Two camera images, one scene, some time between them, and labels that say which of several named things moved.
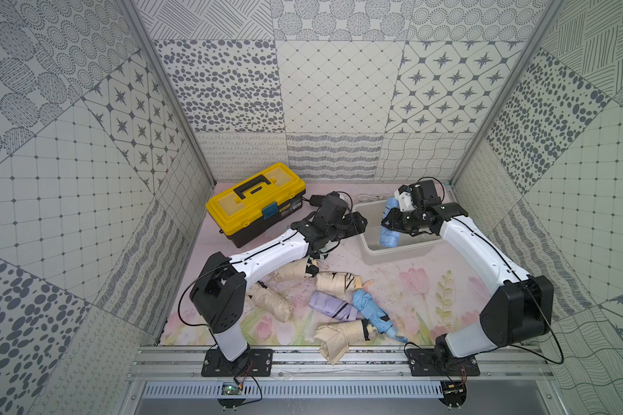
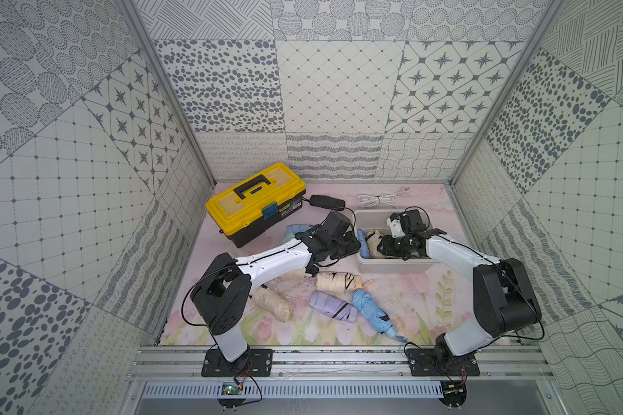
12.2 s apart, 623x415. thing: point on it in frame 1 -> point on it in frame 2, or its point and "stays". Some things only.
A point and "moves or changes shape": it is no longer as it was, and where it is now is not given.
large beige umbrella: (336, 337) -> (373, 239)
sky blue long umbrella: (375, 316) stays
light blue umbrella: (388, 238) moves or changes shape
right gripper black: (394, 220) -> (387, 249)
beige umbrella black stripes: (338, 282) stays
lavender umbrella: (334, 307) stays
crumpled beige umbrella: (276, 305) stays
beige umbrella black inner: (295, 271) stays
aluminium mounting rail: (521, 363) stays
